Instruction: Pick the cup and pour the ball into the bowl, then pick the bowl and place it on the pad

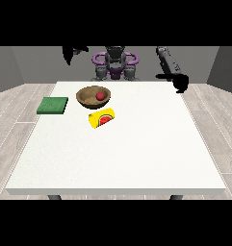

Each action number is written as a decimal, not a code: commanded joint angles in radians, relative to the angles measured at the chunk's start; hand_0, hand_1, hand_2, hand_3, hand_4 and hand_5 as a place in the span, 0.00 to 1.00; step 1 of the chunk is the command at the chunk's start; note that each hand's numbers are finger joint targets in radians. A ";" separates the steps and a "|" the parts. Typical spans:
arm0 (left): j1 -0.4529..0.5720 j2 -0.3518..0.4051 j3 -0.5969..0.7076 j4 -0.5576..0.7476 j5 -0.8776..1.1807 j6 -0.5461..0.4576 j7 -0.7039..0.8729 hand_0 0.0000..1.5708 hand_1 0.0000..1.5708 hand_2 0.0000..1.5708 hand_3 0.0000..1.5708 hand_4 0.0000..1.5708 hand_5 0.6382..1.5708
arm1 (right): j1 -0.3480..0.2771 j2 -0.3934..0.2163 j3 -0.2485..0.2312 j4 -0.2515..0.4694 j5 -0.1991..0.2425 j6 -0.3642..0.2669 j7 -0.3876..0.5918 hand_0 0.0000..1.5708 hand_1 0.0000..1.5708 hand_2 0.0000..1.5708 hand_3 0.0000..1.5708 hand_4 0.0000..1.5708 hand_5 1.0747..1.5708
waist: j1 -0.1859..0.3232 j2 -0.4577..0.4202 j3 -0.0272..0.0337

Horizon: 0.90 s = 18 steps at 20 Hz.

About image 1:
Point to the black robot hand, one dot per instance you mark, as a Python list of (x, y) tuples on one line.
[(180, 81), (69, 53)]

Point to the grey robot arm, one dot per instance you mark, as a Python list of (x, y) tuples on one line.
[(168, 61)]

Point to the brown wooden bowl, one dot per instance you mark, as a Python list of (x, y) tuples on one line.
[(93, 97)]

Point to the small red ball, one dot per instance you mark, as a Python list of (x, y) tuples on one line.
[(100, 95)]

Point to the green square pad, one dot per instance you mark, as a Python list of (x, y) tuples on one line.
[(52, 105)]

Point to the yellow cup with melon print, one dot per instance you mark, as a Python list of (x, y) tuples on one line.
[(102, 117)]

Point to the grey robot trunk purple rings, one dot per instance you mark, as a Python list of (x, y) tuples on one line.
[(115, 65)]

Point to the dark table leg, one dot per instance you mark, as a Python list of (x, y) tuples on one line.
[(176, 197), (54, 197)]

